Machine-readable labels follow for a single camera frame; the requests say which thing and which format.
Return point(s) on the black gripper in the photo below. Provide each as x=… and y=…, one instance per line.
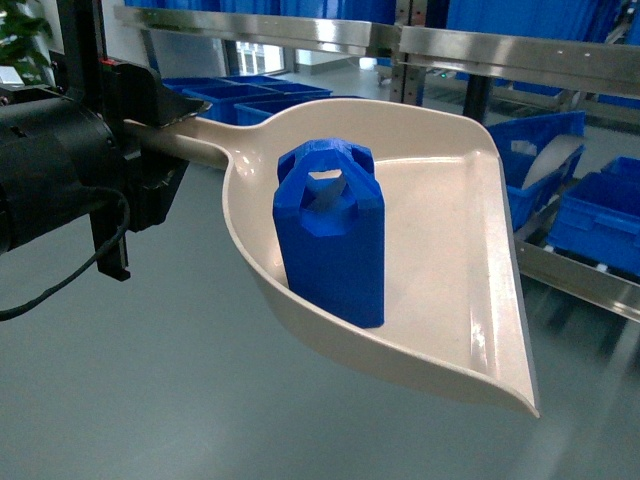
x=103, y=170

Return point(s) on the blue 3D-printed part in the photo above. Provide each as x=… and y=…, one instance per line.
x=329, y=215

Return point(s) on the beige plastic scoop tray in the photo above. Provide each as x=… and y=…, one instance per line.
x=455, y=323

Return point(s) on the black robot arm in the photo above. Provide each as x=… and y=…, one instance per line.
x=28, y=150

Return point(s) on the steel shelf rack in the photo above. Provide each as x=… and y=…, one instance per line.
x=578, y=66

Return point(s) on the green potted plant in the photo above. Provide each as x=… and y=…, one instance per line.
x=24, y=37

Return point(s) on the blue bin row left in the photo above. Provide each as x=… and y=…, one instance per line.
x=245, y=100

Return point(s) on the blue bin with white sheet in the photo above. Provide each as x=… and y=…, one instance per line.
x=539, y=154

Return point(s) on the blue bin lower right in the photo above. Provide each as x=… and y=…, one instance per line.
x=598, y=218

